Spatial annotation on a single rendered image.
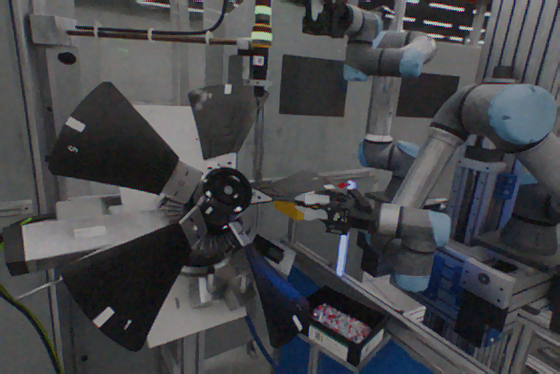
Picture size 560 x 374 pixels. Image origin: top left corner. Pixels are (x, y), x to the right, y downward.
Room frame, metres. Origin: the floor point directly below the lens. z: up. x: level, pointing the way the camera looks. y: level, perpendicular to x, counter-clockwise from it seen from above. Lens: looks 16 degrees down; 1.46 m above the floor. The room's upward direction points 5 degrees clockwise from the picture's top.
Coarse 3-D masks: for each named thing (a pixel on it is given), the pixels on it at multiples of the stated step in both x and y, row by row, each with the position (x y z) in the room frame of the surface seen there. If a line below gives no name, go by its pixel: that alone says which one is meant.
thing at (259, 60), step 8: (256, 48) 0.86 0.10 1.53; (264, 48) 0.86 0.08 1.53; (256, 56) 0.86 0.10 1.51; (264, 56) 0.86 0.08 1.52; (256, 64) 0.86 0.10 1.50; (264, 64) 0.86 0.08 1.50; (256, 72) 0.86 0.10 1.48; (264, 72) 0.86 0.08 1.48; (264, 80) 0.86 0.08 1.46; (256, 88) 0.86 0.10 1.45; (264, 88) 0.87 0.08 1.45; (256, 96) 0.86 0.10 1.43
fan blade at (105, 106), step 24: (96, 96) 0.78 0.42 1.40; (120, 96) 0.79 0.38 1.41; (96, 120) 0.76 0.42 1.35; (120, 120) 0.78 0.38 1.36; (144, 120) 0.79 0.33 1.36; (96, 144) 0.75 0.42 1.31; (120, 144) 0.76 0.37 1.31; (144, 144) 0.78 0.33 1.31; (168, 144) 0.79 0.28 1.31; (48, 168) 0.72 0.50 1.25; (72, 168) 0.74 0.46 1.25; (96, 168) 0.75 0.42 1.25; (120, 168) 0.76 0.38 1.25; (144, 168) 0.77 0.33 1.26; (168, 168) 0.78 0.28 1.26
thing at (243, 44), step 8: (240, 40) 0.87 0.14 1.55; (248, 40) 0.87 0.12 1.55; (240, 48) 0.87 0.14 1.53; (248, 48) 0.87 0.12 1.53; (240, 56) 0.88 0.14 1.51; (248, 56) 0.86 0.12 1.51; (248, 64) 0.87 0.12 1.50; (248, 72) 0.87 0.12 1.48; (248, 80) 0.84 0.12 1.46; (256, 80) 0.84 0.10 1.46
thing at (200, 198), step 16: (208, 176) 0.77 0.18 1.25; (224, 176) 0.80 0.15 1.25; (240, 176) 0.81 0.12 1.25; (208, 192) 0.74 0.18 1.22; (224, 192) 0.77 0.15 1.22; (240, 192) 0.79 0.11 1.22; (208, 208) 0.74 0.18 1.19; (224, 208) 0.74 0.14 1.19; (240, 208) 0.76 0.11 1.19; (208, 224) 0.80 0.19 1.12; (224, 224) 0.78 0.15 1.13
